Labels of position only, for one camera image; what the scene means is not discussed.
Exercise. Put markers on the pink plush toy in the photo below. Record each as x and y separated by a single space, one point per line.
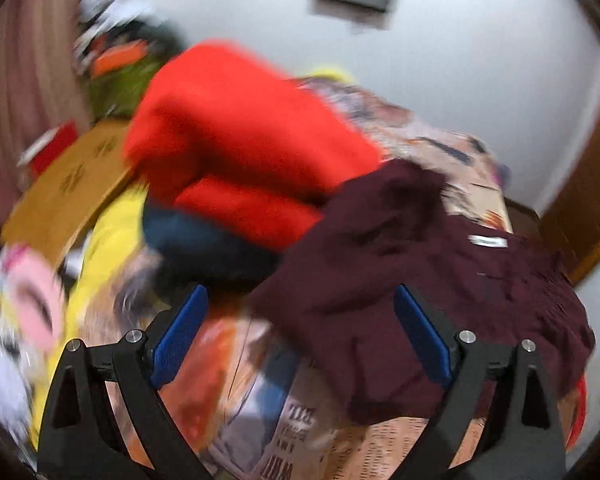
34 295

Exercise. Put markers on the navy folded garment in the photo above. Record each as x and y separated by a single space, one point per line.
197 250

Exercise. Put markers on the newspaper print bed blanket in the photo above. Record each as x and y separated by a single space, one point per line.
301 369

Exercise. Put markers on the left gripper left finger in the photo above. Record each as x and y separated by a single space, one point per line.
80 437

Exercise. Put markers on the maroon button shirt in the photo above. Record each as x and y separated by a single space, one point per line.
332 293

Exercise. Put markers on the dark green garment pile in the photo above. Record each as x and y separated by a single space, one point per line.
118 93

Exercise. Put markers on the wooden door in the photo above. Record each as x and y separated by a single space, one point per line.
571 226

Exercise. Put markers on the yellow pillow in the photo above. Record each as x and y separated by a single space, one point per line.
332 72

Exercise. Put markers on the red white box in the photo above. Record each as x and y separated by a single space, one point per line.
47 148

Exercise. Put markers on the red folded garment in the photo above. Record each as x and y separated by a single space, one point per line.
224 136

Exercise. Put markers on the orange box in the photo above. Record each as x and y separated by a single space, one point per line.
118 57

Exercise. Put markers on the striped maroon curtain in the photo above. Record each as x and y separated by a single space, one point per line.
39 88

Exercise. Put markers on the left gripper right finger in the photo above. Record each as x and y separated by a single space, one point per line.
522 435

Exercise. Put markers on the yellow garment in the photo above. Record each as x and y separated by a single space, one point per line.
112 294

